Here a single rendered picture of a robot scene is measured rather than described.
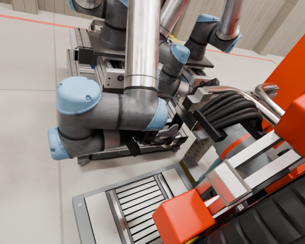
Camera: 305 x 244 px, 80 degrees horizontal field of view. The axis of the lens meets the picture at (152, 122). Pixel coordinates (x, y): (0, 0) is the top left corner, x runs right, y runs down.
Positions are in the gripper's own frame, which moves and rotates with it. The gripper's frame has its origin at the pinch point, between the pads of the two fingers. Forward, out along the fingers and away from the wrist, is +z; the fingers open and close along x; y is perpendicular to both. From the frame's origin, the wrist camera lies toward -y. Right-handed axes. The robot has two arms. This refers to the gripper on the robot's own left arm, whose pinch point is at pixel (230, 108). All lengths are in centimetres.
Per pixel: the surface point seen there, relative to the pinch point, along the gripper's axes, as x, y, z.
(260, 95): 12.8, -18.8, -4.4
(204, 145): -24, 62, 23
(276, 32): -476, 92, 218
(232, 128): 21.1, -9.7, -7.2
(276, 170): 43, -25, -12
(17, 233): 61, 79, -68
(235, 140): 25.0, -9.6, -6.3
